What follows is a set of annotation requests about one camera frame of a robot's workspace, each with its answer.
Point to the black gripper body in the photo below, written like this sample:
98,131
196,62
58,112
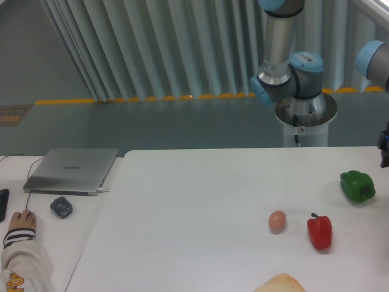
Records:
382,145

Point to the cream striped sleeve forearm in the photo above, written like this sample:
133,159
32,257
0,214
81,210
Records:
22,265

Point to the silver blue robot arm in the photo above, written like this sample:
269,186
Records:
278,45

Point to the green bell pepper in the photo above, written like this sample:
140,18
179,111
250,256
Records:
357,186

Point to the red bell pepper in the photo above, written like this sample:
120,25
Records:
320,231

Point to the person's hand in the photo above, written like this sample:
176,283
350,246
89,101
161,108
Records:
23,220

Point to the brown egg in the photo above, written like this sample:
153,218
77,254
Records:
277,221

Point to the grey pleated curtain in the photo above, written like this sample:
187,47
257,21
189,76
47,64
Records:
144,49

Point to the silver closed laptop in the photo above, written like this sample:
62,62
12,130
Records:
73,171

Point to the dark grey small case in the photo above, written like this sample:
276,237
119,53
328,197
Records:
61,207

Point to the black phone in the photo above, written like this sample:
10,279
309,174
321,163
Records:
4,197

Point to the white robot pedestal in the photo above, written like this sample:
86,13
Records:
306,122

